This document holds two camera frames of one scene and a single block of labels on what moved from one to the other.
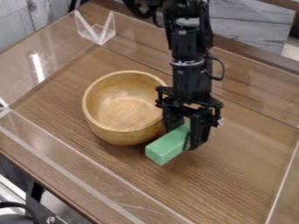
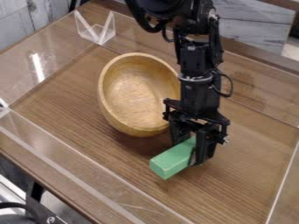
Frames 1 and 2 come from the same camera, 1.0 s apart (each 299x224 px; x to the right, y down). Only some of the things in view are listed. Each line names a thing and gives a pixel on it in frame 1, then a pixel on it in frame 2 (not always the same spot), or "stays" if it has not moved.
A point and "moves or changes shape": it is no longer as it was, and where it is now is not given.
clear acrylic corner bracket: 94,32 stays
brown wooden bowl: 118,108 moves or changes shape
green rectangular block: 165,148 to 172,160
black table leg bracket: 41,214 stays
